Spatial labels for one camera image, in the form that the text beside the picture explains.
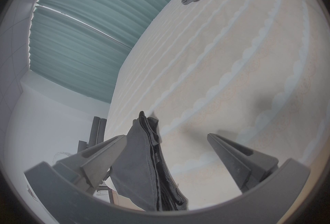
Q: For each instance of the black T-shirt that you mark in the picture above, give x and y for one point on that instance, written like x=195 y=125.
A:
x=139 y=166

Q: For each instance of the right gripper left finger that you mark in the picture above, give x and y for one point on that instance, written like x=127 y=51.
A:
x=98 y=163

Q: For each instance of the black chest of drawers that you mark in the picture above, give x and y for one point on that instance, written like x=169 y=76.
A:
x=96 y=132

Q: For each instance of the bed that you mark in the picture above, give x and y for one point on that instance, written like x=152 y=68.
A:
x=232 y=63

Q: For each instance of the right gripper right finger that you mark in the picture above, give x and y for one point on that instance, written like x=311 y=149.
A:
x=237 y=163

